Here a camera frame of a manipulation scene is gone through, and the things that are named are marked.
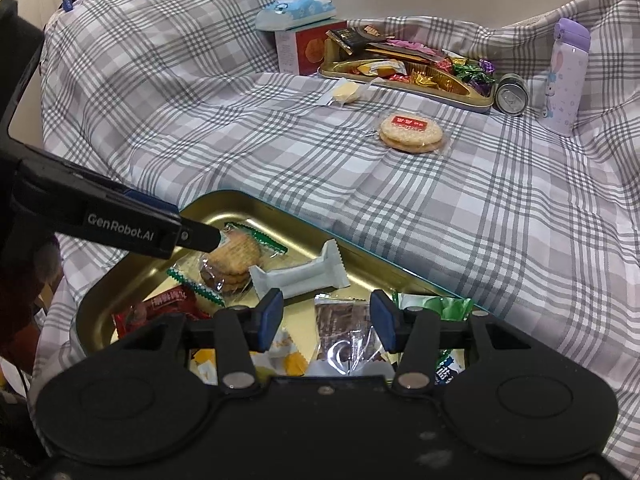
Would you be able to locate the gold metal tray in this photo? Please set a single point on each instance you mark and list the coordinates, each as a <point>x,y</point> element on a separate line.
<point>300,245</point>

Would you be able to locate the yellow silver snack packet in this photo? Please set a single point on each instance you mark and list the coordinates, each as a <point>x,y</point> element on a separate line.
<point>287,360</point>

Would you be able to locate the blue tissue pack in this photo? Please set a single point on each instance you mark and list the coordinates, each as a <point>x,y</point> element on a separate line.
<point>300,10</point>

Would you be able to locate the round rice cracker packet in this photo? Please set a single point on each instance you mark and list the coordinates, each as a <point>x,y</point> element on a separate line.
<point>410,132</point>

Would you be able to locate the yellow pastry packet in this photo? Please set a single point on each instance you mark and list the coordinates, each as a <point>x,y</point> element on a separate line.
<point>380,67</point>

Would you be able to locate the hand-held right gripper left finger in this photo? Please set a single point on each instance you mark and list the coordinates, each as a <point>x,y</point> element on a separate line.
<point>272,317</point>

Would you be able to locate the gold tray with snacks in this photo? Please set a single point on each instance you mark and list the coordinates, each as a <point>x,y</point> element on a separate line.
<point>450,94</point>

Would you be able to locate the dark brown snack packet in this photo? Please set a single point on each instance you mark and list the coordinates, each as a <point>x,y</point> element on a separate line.
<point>350,40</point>

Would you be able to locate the flat brown orange packet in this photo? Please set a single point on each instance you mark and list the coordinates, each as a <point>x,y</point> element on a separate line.
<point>405,55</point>

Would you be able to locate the pink cardboard box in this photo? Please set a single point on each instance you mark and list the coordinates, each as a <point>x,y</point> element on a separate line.
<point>300,47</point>

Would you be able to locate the white blue green snack packet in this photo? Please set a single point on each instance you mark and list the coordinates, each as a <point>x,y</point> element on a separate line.
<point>435,307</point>

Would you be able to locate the pile of foil candies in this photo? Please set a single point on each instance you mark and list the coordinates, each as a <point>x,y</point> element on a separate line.
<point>465,70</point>

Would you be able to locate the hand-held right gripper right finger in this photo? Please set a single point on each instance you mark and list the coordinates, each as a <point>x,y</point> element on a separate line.
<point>380,321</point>

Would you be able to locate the brown chocolate snack packet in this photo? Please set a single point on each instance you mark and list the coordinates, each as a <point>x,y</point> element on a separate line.
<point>345,330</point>

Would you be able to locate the dark drink can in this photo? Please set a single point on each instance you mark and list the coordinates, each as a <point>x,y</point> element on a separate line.
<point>511,97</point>

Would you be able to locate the red snack packet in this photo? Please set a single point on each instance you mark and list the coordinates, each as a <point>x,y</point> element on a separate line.
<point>160,310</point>

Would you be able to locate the grey checked blanket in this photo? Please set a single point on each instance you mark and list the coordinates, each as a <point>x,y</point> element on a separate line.
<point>300,150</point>

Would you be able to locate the green-edged biscuit packet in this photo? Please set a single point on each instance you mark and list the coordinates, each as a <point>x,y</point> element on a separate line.
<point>232,260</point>

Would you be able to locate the clear packet with yellow cake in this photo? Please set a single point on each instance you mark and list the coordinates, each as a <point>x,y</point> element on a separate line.
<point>346,92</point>

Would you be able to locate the purple thermos bottle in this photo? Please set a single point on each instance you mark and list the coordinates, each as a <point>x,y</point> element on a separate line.
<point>565,80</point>

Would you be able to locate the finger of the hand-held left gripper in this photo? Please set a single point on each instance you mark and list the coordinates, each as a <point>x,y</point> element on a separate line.
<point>197,236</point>
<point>152,202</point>

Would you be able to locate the pink snack packet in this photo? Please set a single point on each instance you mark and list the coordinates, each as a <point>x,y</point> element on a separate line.
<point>405,43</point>

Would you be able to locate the silvery white snack packet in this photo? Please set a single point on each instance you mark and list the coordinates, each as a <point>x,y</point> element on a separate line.
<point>300,277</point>

